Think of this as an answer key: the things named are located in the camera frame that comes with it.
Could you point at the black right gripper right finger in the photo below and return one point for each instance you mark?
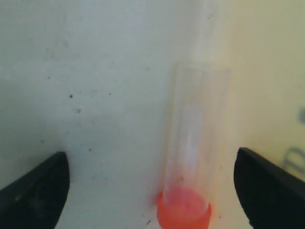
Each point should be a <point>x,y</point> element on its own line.
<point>270,197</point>

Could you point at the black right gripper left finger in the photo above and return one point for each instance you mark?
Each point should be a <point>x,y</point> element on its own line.
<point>36,199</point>

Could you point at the white plastic bin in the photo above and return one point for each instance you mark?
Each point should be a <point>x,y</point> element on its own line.
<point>92,78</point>

